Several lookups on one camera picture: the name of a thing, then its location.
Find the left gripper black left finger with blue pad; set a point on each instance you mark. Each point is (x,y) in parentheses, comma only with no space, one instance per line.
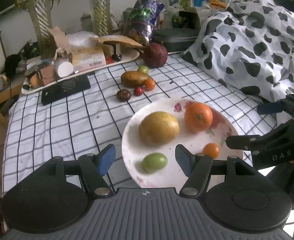
(58,193)

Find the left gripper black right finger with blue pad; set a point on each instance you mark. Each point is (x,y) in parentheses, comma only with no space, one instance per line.
(232,192)

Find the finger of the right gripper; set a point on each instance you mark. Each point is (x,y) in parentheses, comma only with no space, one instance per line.
(271,108)
(242,142)

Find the small orange cherry tomato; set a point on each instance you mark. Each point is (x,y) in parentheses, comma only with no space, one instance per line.
(149,84)

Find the dark purple tomato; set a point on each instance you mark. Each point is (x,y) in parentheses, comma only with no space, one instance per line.
(123,95)

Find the red onion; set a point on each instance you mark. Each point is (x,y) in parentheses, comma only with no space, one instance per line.
(155,55)

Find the small green tomato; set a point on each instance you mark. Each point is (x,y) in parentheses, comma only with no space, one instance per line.
(143,69)

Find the small red cherry tomato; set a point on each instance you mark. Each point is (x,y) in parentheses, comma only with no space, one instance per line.
(138,91)

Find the brown mango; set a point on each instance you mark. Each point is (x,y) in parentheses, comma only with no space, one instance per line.
(133,79)

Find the cow print blanket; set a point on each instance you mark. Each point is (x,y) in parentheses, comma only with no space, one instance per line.
(248,47)

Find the large orange tomato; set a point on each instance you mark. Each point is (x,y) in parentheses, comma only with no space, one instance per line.
(198,117)

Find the white checkered tablecloth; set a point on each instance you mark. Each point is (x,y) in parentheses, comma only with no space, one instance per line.
(88,121)

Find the yellow potato on plate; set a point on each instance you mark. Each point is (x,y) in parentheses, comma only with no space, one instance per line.
(158,128)

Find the white floral plate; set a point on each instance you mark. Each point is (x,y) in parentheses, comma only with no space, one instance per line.
(134,150)

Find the black rectangular device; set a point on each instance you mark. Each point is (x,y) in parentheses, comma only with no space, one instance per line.
(64,89)

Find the black zip case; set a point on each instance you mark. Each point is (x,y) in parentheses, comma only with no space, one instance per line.
(175,39)

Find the white serving tray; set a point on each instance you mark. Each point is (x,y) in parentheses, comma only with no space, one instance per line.
(130,55)

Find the white round jar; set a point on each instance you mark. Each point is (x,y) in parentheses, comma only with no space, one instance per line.
(63,67)

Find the yellow cardboard box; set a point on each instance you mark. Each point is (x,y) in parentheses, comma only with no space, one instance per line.
(84,59)

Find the purple foil snack bag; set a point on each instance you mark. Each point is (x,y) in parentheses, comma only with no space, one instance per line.
(142,20)

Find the brown paper bag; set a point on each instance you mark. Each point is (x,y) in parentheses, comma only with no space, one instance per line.
(63,47)

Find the brown padded envelope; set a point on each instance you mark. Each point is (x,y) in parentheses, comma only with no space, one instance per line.
(118,39)

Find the middle glass vase plant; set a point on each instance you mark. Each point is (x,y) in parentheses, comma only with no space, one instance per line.
(101,17)

